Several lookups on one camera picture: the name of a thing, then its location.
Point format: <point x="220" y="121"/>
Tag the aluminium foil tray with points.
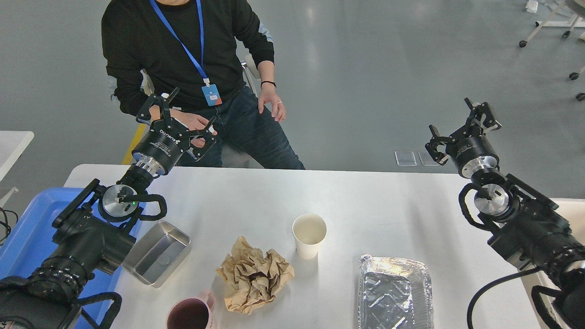
<point x="394" y="293"/>

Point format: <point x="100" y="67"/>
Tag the white wheeled chair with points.
<point x="231" y="155"/>

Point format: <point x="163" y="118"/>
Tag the white paper cup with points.
<point x="309" y="231"/>

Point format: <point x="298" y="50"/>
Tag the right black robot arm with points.
<point x="526" y="229"/>

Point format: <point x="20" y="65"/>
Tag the pink mug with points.
<point x="193" y="313"/>

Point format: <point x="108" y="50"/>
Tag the person in black sweater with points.
<point x="198" y="46"/>

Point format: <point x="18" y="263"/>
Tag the small stainless steel tray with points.
<point x="157" y="254"/>

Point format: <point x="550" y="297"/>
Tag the blue plastic tray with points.
<point x="27" y="237"/>

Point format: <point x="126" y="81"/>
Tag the white side table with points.
<point x="12" y="146"/>

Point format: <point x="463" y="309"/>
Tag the clear floor plate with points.
<point x="405" y="158"/>
<point x="426" y="159"/>

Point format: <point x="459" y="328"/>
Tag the crumpled brown paper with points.
<point x="252" y="277"/>

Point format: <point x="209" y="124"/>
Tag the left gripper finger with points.
<point x="207" y="134"/>
<point x="165" y="122"/>

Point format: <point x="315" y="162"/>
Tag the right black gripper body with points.
<point x="473" y="154"/>

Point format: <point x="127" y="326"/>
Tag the clear floor plate right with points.
<point x="426" y="159"/>

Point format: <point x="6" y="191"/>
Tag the clear floor plate left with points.
<point x="405" y="158"/>

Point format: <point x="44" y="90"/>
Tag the white rolling cart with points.
<point x="576" y="19"/>

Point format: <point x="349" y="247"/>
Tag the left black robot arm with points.
<point x="133" y="186"/>

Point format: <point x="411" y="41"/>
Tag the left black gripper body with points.
<point x="159" y="150"/>

